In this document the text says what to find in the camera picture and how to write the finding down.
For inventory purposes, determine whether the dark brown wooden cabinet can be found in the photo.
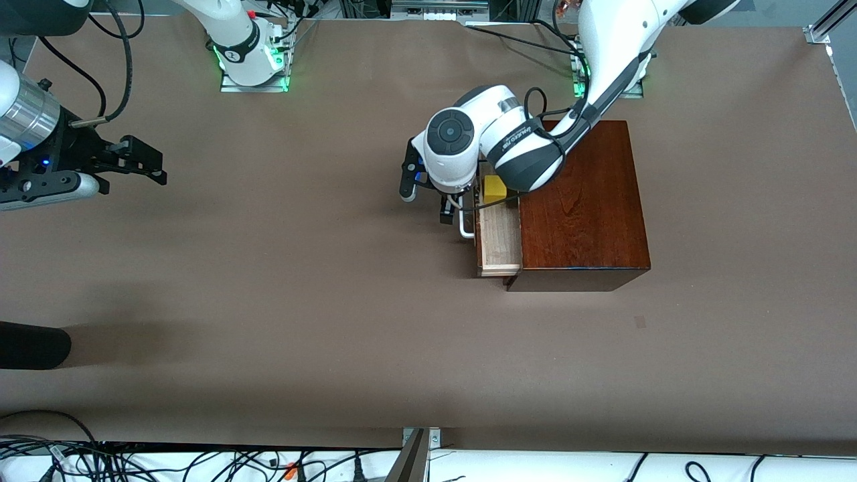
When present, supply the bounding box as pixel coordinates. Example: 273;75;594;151
503;120;652;293

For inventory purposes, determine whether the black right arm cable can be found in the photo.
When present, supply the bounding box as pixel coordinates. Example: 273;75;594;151
37;0;146;129

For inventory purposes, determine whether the yellow block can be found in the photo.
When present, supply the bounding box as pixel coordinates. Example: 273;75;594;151
483;175;510;206

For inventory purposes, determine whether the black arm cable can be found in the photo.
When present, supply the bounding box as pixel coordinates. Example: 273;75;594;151
37;0;146;129
447;86;590;214

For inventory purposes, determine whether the grey metal post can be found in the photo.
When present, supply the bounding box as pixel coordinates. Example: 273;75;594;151
387;428;429;482

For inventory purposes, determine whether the black looped cable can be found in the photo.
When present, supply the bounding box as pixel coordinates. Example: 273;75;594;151
0;410;101;469

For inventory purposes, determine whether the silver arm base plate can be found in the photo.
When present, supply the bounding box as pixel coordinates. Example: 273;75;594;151
220;64;290;93
572;54;645;99

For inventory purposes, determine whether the tangled black cable bundle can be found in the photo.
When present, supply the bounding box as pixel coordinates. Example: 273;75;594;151
0;435;402;482

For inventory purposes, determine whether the wooden drawer with white handle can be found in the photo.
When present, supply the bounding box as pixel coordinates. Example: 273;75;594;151
458;167;524;278

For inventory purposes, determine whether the long black table cable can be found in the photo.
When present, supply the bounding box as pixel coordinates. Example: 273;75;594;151
465;25;583;60

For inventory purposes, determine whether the grey power strip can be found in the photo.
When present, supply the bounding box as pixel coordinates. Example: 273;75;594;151
390;0;491;21

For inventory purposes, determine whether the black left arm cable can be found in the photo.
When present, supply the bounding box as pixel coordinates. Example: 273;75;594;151
447;86;590;214

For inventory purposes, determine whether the grey aluminium frame rail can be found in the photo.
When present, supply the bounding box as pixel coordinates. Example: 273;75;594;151
807;0;857;45

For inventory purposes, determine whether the black cylinder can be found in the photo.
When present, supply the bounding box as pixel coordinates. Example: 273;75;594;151
0;321;72;370

